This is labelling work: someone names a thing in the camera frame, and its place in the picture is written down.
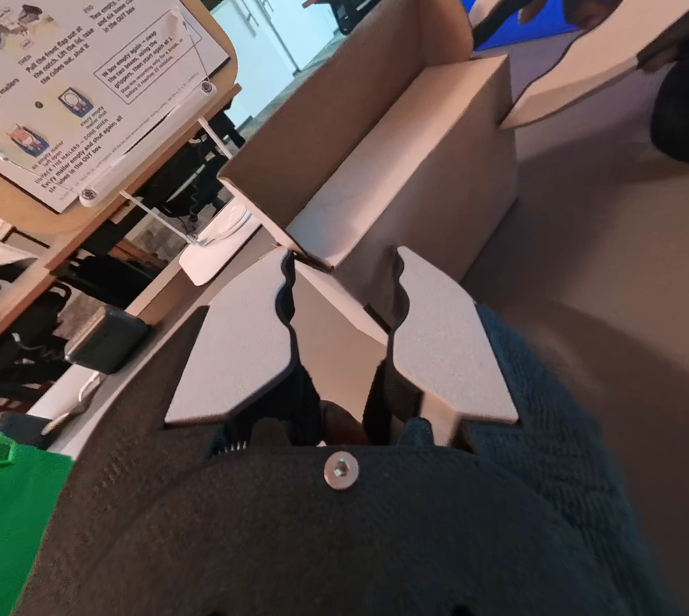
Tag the person's right hand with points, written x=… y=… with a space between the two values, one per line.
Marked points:
x=589 y=13

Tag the black office chair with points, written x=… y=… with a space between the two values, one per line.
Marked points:
x=32 y=357

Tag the instruction sheet on stand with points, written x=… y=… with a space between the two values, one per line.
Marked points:
x=80 y=231

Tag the white cardboard mailer box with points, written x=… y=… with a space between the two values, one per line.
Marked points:
x=403 y=169

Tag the printed instruction sheet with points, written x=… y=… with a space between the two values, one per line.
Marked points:
x=107 y=61

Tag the grey desk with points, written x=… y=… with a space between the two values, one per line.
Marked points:
x=592 y=250

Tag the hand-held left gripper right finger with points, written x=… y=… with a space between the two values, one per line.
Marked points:
x=447 y=352

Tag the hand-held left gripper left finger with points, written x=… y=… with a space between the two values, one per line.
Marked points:
x=237 y=352

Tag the dark power adapter cube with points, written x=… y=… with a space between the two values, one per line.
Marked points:
x=21 y=433
x=107 y=339

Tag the black wrist rest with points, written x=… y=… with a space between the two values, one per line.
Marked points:
x=673 y=121

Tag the green plastic bin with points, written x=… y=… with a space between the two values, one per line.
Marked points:
x=27 y=519

